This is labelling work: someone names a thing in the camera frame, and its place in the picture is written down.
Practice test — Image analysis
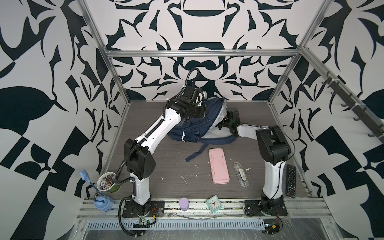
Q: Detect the small circuit board right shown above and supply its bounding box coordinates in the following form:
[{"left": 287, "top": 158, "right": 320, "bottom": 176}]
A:
[{"left": 263, "top": 221, "right": 283, "bottom": 236}]

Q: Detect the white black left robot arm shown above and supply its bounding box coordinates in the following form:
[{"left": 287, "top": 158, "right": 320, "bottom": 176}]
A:
[{"left": 115, "top": 86, "right": 206, "bottom": 208}]

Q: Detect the small circuit board left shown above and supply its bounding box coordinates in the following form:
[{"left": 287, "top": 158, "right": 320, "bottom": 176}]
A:
[{"left": 133, "top": 219, "right": 157, "bottom": 229}]

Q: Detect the black tv remote control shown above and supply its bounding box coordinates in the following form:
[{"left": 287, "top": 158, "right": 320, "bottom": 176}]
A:
[{"left": 286, "top": 165, "right": 297, "bottom": 198}]

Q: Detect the green paper cup with items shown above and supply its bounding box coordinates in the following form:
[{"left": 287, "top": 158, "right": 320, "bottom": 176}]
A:
[{"left": 96, "top": 172, "right": 120, "bottom": 193}]

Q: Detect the white slotted cable duct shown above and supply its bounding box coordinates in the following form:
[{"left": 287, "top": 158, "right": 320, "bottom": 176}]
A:
[{"left": 87, "top": 219, "right": 265, "bottom": 231}]

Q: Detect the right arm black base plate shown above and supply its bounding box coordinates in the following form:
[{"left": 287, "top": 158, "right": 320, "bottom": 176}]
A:
[{"left": 244, "top": 199, "right": 288, "bottom": 217}]

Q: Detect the clear plastic bag with eraser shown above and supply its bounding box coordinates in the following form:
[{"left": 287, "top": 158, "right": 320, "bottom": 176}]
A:
[{"left": 234, "top": 162, "right": 249, "bottom": 188}]

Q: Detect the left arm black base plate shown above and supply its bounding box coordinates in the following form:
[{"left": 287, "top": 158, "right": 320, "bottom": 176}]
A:
[{"left": 122, "top": 200, "right": 165, "bottom": 218}]

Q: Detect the small circuit board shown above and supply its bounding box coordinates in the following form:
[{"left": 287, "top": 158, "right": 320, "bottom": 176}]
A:
[
  {"left": 133, "top": 219, "right": 157, "bottom": 229},
  {"left": 263, "top": 221, "right": 283, "bottom": 236}
]

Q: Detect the teal small alarm clock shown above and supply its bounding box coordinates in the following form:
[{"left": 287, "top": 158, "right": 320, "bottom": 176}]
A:
[{"left": 206, "top": 195, "right": 223, "bottom": 213}]

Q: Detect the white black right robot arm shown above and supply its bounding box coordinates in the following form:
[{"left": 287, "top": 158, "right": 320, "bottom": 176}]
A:
[{"left": 218, "top": 108, "right": 292, "bottom": 210}]

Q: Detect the light blue water bottle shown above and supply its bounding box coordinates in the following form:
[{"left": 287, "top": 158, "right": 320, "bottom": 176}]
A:
[{"left": 80, "top": 169, "right": 114, "bottom": 212}]

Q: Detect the purple small bottle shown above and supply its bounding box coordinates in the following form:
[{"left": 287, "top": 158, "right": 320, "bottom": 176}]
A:
[{"left": 179, "top": 198, "right": 190, "bottom": 212}]

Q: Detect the navy blue school backpack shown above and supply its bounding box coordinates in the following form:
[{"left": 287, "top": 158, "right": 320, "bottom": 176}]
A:
[{"left": 168, "top": 97, "right": 238, "bottom": 162}]

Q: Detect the pink pencil case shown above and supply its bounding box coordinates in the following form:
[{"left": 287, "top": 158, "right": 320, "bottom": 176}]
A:
[{"left": 209, "top": 148, "right": 230, "bottom": 185}]

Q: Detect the black corrugated cable conduit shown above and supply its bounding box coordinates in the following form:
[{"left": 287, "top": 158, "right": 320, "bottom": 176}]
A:
[{"left": 117, "top": 196, "right": 139, "bottom": 237}]

